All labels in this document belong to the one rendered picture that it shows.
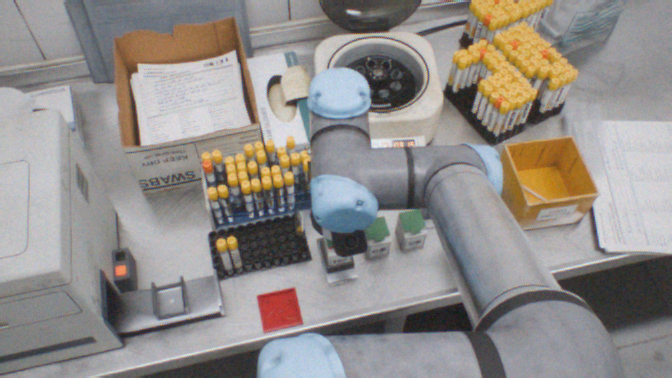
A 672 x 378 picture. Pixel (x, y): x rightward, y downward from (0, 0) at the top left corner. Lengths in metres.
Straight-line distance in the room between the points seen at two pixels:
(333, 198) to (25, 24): 0.88
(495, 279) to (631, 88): 1.06
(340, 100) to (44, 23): 0.80
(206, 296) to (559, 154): 0.71
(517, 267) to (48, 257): 0.59
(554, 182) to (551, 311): 0.85
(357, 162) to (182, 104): 0.64
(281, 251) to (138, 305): 0.25
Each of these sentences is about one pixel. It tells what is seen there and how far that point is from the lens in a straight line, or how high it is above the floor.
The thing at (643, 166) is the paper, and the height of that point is 0.89.
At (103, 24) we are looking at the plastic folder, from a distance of 1.38.
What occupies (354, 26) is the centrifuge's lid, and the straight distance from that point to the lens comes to 1.33.
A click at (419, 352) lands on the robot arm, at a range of 0.38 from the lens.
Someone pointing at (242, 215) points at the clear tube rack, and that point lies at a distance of 1.18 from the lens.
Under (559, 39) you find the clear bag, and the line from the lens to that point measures 1.50.
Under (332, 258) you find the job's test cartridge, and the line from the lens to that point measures 1.07.
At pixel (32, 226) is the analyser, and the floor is 1.17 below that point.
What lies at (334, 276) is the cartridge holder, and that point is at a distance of 1.10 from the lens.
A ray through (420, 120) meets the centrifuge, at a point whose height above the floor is 0.98.
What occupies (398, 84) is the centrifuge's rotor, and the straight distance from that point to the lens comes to 1.23.
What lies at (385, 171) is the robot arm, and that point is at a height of 1.31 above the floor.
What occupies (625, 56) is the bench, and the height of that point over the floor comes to 0.87.
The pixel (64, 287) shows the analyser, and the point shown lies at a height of 1.12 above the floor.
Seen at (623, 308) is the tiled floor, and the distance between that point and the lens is 2.25.
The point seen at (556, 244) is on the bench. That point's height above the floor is 0.88.
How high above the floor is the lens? 1.89
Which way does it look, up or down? 57 degrees down
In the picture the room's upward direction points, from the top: 1 degrees clockwise
